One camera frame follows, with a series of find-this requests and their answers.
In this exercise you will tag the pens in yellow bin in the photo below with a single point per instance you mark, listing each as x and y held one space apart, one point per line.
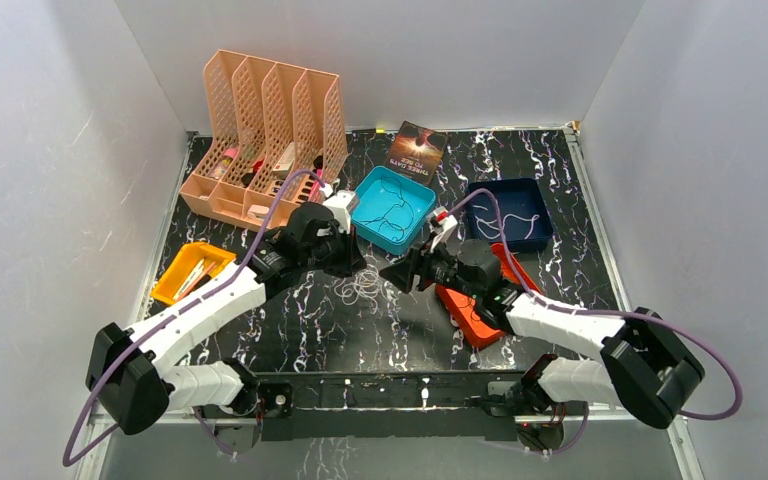
200 271

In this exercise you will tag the teal square tray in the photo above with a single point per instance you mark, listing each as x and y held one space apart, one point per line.
392 209

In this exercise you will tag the pink marker in organizer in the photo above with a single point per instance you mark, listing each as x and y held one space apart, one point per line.
316 185

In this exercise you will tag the yellow small bin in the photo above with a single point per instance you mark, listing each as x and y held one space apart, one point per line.
183 263

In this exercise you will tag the orange square tray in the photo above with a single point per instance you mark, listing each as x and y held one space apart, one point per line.
462 308

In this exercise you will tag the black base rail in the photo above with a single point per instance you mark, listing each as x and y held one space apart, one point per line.
411 404

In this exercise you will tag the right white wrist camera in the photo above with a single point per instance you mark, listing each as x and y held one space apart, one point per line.
442 225

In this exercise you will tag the white box in organizer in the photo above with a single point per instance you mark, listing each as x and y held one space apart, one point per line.
284 165

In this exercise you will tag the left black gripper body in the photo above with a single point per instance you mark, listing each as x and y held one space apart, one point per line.
338 253

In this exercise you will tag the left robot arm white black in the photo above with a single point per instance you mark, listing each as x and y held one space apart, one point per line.
137 373

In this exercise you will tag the navy blue square tray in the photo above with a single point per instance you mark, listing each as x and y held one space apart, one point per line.
527 224

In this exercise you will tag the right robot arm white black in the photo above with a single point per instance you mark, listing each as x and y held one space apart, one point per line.
625 361

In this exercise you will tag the dark book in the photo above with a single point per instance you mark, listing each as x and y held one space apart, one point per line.
417 152

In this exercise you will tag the pink bottle in organizer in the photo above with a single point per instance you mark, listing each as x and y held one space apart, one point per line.
223 163

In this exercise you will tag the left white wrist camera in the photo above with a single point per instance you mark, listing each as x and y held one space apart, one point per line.
342 204

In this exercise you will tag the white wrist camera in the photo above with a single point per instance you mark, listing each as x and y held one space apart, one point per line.
342 204
442 225

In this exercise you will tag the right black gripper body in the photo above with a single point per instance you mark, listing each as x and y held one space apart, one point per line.
442 268

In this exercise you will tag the pink plastic file organizer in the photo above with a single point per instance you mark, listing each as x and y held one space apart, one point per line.
260 106

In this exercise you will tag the aluminium frame rail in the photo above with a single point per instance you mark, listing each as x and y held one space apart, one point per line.
679 437

